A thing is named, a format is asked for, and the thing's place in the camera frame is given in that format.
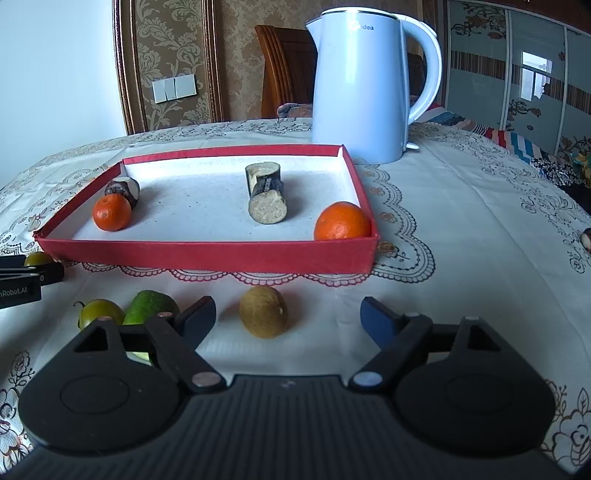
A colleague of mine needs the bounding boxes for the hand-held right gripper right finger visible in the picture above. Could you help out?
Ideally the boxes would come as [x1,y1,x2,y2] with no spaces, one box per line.
[348,296,509,393]

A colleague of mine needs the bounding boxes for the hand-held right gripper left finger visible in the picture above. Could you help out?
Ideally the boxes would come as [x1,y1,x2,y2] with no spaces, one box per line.
[69,296,227,395]

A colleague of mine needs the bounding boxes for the tan round longan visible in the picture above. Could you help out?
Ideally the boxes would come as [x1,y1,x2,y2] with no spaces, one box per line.
[239,285,290,340]

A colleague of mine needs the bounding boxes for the orange tangerine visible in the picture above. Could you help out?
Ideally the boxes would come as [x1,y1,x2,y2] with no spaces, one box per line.
[92,194,132,232]
[314,202,372,241]

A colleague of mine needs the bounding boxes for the red cardboard tray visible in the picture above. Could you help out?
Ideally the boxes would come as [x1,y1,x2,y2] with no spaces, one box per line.
[33,144,380,274]

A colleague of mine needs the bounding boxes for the green cucumber piece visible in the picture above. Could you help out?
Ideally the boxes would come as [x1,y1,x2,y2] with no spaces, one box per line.
[122,290,182,364]

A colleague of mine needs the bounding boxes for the striped colourful bed sheet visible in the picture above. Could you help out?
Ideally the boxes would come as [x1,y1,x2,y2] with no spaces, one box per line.
[413,104,591,199]

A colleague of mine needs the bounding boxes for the brown bed blanket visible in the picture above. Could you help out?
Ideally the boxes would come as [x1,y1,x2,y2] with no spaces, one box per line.
[277,102,315,120]

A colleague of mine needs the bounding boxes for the white electric kettle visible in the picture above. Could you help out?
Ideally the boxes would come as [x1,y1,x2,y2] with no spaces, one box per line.
[305,8,443,164]

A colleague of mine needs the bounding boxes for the wooden chair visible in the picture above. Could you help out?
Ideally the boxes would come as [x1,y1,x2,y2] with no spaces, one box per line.
[255,24,426,119]

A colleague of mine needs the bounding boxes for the patterned sliding wardrobe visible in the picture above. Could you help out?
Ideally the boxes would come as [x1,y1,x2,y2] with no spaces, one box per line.
[443,0,591,162]

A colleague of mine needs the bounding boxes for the wooden wall frame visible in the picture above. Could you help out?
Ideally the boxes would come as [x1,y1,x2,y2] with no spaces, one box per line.
[113,0,225,134]

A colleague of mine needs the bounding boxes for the white light switch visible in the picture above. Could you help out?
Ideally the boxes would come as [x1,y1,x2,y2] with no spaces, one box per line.
[152,74,197,104]

